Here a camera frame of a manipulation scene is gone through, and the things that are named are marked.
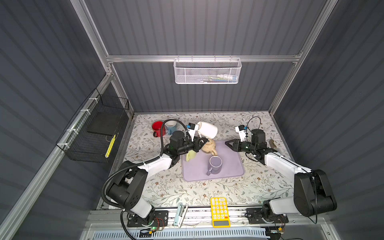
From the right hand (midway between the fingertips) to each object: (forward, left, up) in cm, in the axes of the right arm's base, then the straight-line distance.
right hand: (228, 144), depth 86 cm
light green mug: (-3, +23, -8) cm, 24 cm away
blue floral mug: (+16, +36, -3) cm, 40 cm away
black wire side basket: (-6, +71, +15) cm, 73 cm away
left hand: (-1, +12, +6) cm, 14 cm away
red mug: (+22, +48, -9) cm, 54 cm away
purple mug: (-11, +9, -5) cm, 15 cm away
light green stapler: (-34, +27, -12) cm, 45 cm away
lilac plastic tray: (-9, +19, -15) cm, 26 cm away
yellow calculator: (-33, +7, -12) cm, 36 cm away
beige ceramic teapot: (+1, +11, -6) cm, 12 cm away
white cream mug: (+1, +13, +12) cm, 17 cm away
